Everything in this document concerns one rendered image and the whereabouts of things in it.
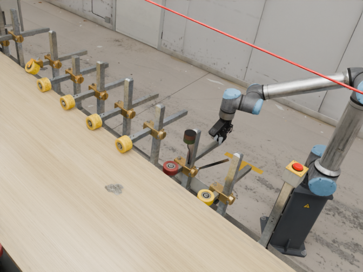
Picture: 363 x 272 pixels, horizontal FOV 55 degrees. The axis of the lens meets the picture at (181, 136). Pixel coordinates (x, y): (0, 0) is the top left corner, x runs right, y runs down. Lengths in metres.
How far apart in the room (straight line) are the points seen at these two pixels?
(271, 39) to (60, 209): 3.35
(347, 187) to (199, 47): 2.58
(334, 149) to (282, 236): 0.90
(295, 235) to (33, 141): 1.83
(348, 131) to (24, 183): 1.60
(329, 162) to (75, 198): 1.35
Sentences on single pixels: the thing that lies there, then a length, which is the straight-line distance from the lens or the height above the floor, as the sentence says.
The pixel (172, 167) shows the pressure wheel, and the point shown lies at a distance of 1.77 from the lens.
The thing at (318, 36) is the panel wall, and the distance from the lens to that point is 4.15.
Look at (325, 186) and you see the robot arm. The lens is 2.14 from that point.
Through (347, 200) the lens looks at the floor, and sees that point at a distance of 3.46.
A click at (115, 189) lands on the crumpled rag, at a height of 0.92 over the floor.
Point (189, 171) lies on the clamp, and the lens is 1.83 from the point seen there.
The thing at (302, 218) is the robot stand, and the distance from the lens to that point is 2.55.
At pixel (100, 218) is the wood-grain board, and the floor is 0.90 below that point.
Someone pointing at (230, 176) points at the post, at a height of 0.99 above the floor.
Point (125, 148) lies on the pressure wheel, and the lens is 1.78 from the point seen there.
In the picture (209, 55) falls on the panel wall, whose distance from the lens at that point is 4.77.
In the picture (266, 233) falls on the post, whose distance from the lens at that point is 1.74.
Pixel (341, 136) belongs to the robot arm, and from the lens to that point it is 1.99.
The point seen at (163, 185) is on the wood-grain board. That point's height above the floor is 0.90.
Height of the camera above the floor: 2.09
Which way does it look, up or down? 37 degrees down
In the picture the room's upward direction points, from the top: 10 degrees clockwise
